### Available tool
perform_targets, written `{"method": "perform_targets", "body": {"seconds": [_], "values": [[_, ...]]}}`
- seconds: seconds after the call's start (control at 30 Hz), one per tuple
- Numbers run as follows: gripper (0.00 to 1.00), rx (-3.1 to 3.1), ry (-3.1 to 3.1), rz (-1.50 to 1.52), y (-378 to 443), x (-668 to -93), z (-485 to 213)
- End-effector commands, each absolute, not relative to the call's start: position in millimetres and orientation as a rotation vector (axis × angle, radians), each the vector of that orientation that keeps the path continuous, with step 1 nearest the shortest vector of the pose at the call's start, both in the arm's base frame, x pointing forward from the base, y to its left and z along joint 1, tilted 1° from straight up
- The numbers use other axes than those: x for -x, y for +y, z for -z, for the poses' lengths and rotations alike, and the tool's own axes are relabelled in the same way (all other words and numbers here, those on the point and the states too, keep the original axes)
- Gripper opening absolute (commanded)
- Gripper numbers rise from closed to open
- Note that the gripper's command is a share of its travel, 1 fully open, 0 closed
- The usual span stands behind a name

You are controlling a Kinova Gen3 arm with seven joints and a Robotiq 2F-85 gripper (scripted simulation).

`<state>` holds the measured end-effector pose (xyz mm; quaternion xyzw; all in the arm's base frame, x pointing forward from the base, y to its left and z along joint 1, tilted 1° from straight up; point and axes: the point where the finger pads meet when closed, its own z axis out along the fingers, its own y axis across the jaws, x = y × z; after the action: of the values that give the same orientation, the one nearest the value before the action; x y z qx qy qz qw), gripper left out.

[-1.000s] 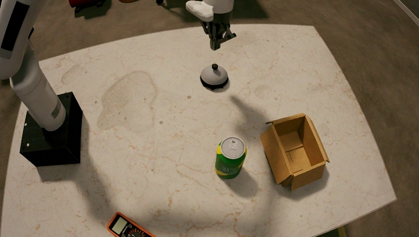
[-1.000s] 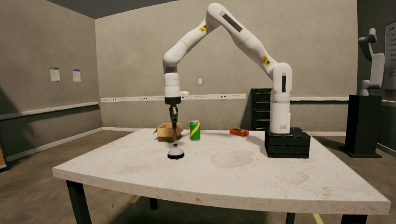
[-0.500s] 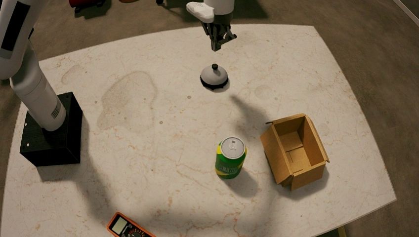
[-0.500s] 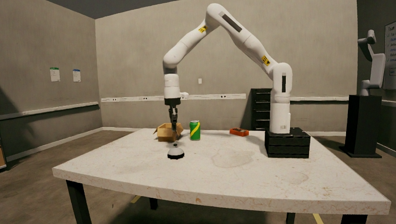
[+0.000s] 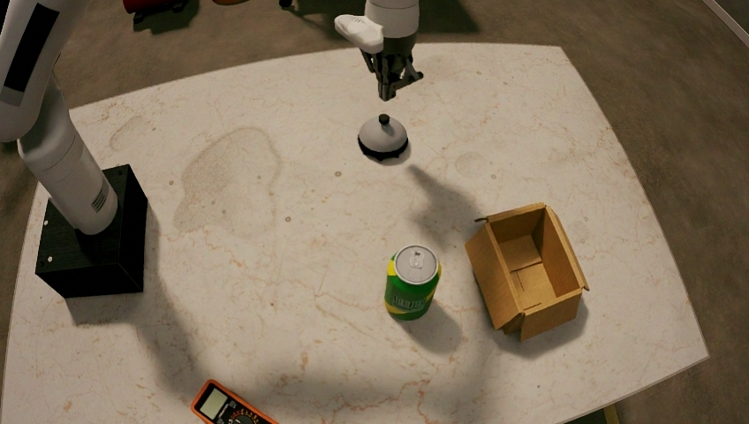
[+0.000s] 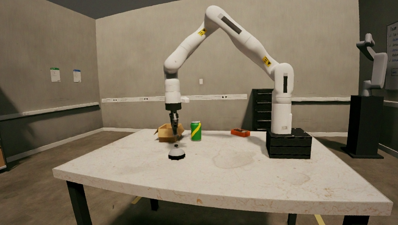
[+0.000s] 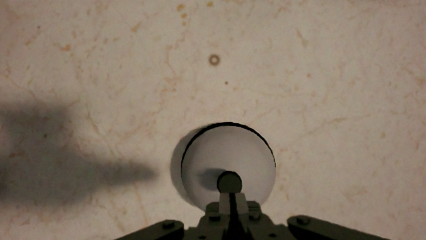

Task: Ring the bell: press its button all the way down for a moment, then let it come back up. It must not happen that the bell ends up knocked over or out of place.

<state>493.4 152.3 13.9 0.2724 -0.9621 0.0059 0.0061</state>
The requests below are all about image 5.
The orange digital multimeter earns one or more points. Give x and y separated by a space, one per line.
216 405

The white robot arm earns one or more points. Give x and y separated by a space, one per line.
33 35

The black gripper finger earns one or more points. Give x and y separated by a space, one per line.
391 81
374 67

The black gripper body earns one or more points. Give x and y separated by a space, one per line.
402 49

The green drink can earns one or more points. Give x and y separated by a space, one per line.
413 275

